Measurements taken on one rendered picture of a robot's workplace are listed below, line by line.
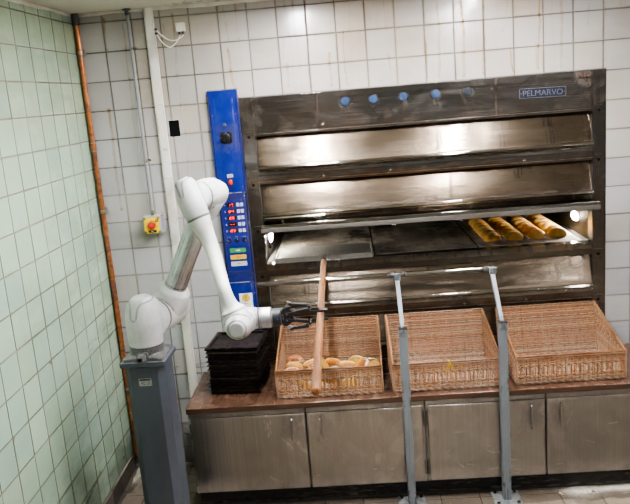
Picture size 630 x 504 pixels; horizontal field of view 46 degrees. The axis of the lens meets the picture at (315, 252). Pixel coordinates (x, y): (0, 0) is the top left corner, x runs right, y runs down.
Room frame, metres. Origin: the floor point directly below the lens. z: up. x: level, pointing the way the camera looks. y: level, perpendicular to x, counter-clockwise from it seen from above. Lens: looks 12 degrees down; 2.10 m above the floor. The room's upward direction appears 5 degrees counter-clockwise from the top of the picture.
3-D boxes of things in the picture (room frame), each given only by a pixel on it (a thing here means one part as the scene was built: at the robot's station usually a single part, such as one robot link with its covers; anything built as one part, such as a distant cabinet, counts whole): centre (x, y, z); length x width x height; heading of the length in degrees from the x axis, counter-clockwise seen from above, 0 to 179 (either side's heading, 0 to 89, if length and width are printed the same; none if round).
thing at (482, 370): (3.71, -0.62, 0.72); 0.56 x 0.49 x 0.28; 87
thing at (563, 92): (4.01, -0.63, 1.99); 1.80 x 0.08 x 0.21; 87
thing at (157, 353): (3.15, 0.79, 1.03); 0.22 x 0.18 x 0.06; 176
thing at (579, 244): (4.00, -0.63, 1.16); 1.80 x 0.06 x 0.04; 87
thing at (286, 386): (3.74, -0.03, 0.72); 0.56 x 0.49 x 0.28; 86
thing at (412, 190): (3.98, -0.62, 1.54); 1.79 x 0.11 x 0.19; 87
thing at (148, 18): (4.03, 0.77, 1.45); 0.05 x 0.02 x 2.30; 87
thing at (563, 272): (3.98, -0.62, 1.02); 1.79 x 0.11 x 0.19; 87
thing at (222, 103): (4.96, 0.38, 1.07); 1.93 x 0.16 x 2.15; 177
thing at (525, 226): (4.39, -1.23, 1.21); 0.61 x 0.48 x 0.06; 177
